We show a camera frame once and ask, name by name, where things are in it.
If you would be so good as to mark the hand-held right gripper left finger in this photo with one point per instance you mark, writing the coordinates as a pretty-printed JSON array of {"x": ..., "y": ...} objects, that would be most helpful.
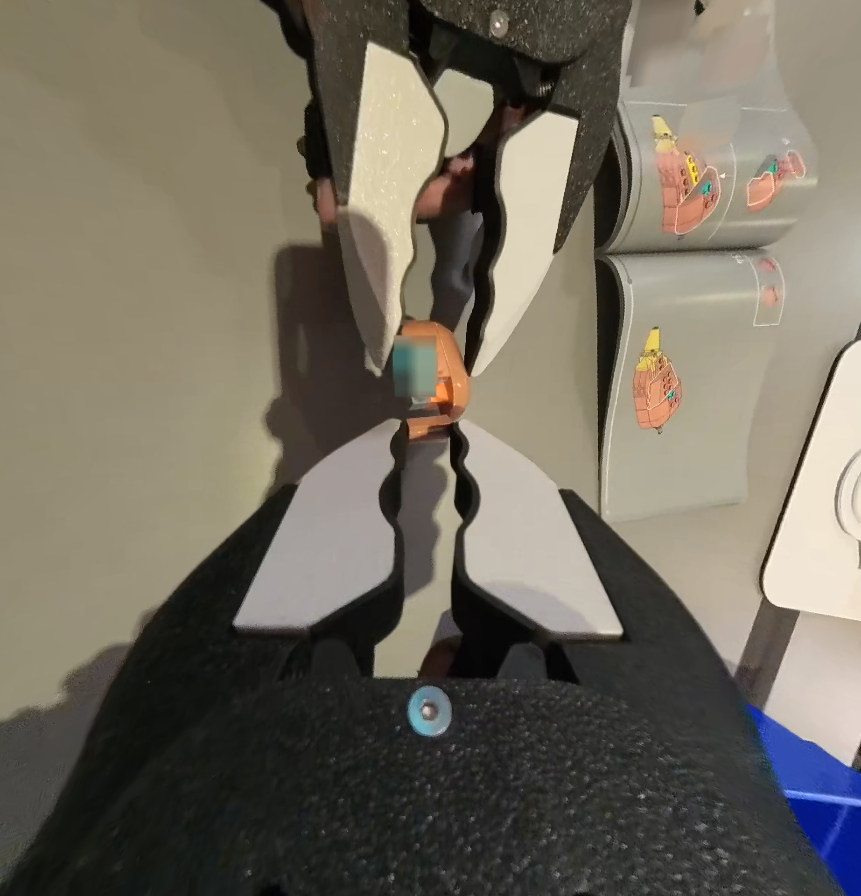
[{"x": 318, "y": 546}]

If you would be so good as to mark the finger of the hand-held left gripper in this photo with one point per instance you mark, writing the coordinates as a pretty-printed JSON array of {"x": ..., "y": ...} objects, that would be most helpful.
[
  {"x": 388, "y": 175},
  {"x": 535, "y": 210}
]

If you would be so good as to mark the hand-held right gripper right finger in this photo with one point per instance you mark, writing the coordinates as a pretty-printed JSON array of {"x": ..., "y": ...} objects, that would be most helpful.
[{"x": 535, "y": 553}]

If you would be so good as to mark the round brown brick assembly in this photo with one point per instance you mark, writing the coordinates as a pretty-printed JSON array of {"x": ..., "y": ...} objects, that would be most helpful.
[{"x": 450, "y": 364}]

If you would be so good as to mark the blue plastic bin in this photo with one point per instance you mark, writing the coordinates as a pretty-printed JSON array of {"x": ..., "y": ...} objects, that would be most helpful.
[{"x": 836, "y": 826}]

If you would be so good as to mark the person's left hand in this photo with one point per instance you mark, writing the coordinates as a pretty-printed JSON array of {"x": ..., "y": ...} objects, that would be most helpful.
[{"x": 444, "y": 199}]

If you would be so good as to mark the grey instruction booklet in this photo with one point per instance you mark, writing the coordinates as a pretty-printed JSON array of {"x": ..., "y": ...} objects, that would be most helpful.
[{"x": 682, "y": 455}]

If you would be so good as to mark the white rounded board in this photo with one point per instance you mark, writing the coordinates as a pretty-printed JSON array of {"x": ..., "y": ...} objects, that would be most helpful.
[{"x": 801, "y": 525}]

